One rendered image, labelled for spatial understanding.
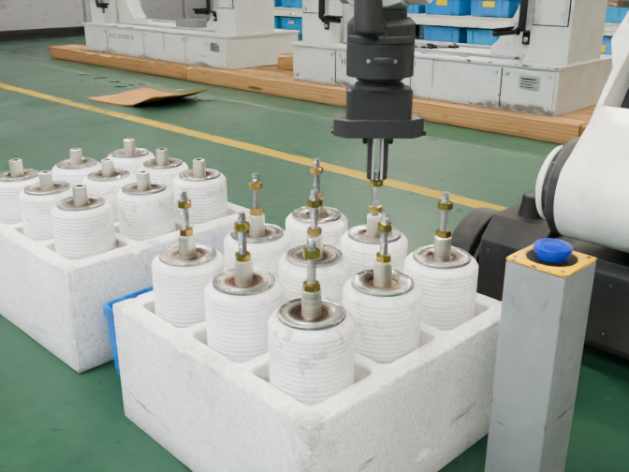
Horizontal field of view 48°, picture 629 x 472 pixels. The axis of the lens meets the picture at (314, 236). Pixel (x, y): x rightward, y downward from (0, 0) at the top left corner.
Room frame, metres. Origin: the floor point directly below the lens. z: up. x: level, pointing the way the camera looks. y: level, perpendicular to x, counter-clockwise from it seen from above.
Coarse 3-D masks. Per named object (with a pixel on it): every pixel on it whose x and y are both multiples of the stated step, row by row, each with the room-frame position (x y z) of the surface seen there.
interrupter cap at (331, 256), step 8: (296, 248) 0.88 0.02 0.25; (328, 248) 0.88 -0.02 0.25; (336, 248) 0.88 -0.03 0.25; (288, 256) 0.85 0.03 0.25; (296, 256) 0.86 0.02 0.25; (328, 256) 0.86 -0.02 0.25; (336, 256) 0.86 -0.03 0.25; (296, 264) 0.83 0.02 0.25; (304, 264) 0.83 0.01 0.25; (320, 264) 0.82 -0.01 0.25; (328, 264) 0.83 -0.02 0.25
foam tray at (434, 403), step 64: (128, 320) 0.83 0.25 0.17; (128, 384) 0.85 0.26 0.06; (192, 384) 0.73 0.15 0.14; (256, 384) 0.67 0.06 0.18; (384, 384) 0.67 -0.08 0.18; (448, 384) 0.75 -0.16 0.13; (192, 448) 0.74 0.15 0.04; (256, 448) 0.64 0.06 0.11; (320, 448) 0.60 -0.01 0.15; (384, 448) 0.67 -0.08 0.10; (448, 448) 0.76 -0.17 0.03
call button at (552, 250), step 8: (544, 240) 0.71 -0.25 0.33; (552, 240) 0.71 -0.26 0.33; (560, 240) 0.71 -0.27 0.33; (536, 248) 0.70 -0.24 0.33; (544, 248) 0.69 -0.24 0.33; (552, 248) 0.69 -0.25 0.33; (560, 248) 0.69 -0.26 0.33; (568, 248) 0.69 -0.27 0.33; (536, 256) 0.70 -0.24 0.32; (544, 256) 0.69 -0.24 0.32; (552, 256) 0.68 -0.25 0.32; (560, 256) 0.68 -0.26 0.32; (568, 256) 0.69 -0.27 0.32
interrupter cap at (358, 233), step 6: (354, 228) 0.96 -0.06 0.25; (360, 228) 0.96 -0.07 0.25; (366, 228) 0.96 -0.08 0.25; (348, 234) 0.94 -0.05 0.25; (354, 234) 0.94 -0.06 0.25; (360, 234) 0.94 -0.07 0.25; (366, 234) 0.94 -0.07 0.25; (390, 234) 0.94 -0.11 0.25; (396, 234) 0.94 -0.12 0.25; (354, 240) 0.92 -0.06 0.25; (360, 240) 0.91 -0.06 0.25; (366, 240) 0.91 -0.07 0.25; (372, 240) 0.91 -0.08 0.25; (378, 240) 0.91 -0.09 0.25; (390, 240) 0.91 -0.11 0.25; (396, 240) 0.92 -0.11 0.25
